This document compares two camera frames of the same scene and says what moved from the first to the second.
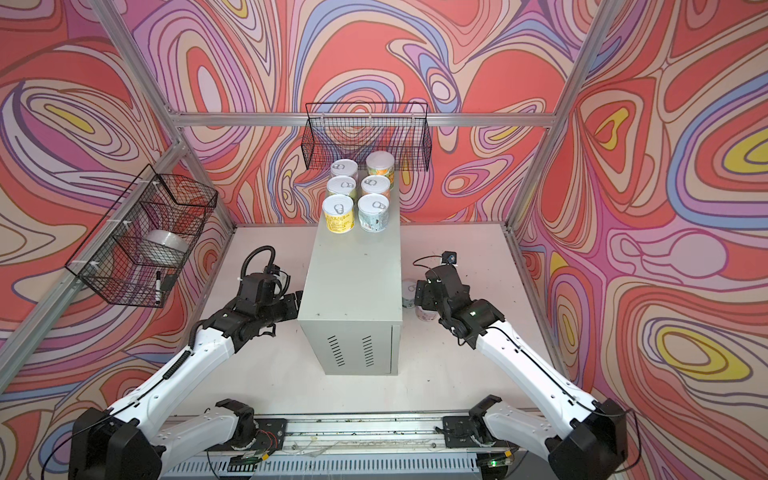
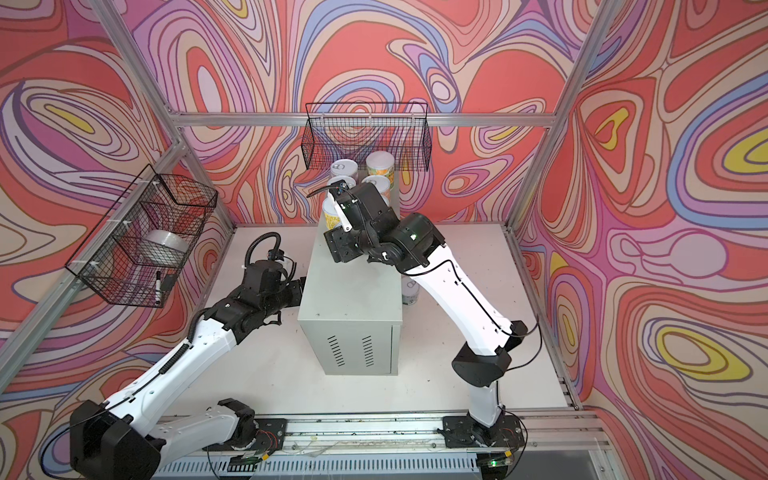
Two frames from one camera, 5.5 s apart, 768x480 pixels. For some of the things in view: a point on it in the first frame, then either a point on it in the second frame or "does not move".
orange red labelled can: [375, 184] does not move
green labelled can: [342, 185] does not move
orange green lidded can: [381, 163] does not move
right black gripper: [424, 295] to [338, 242]
